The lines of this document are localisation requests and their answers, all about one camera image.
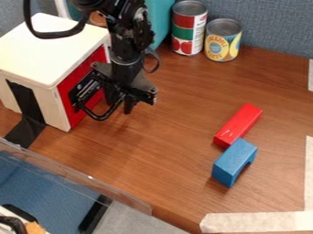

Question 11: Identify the blue block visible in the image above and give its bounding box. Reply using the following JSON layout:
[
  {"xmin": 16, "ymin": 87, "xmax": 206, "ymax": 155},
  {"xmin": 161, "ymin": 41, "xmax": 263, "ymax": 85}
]
[{"xmin": 210, "ymin": 137, "xmax": 260, "ymax": 189}]

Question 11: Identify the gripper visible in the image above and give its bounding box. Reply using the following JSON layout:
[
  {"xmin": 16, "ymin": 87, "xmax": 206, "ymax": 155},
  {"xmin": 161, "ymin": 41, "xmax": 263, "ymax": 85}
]
[{"xmin": 90, "ymin": 61, "xmax": 161, "ymax": 116}]

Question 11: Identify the cabinet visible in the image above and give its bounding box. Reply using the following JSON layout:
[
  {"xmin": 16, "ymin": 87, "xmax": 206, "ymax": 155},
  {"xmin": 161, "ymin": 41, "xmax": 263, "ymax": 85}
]
[{"xmin": 0, "ymin": 12, "xmax": 112, "ymax": 133}]

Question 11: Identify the yellow can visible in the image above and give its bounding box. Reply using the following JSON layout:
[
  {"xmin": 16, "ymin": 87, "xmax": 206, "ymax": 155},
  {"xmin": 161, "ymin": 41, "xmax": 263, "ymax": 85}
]
[{"xmin": 202, "ymin": 17, "xmax": 243, "ymax": 63}]

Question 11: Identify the drawer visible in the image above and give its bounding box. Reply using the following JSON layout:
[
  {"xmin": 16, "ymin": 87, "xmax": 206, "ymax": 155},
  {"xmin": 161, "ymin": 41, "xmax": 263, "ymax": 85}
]
[{"xmin": 56, "ymin": 45, "xmax": 125, "ymax": 131}]

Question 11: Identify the red block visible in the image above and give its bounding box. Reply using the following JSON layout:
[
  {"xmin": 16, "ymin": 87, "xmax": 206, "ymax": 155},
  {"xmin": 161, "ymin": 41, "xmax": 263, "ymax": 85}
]
[{"xmin": 212, "ymin": 102, "xmax": 264, "ymax": 150}]

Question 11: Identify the black cable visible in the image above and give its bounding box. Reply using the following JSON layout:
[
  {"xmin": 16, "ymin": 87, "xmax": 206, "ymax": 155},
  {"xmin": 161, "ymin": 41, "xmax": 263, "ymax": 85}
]
[{"xmin": 22, "ymin": 0, "xmax": 91, "ymax": 40}]

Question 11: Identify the red and green can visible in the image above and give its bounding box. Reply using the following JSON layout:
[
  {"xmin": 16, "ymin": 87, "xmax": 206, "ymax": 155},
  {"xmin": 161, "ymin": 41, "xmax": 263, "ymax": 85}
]
[{"xmin": 169, "ymin": 0, "xmax": 210, "ymax": 57}]

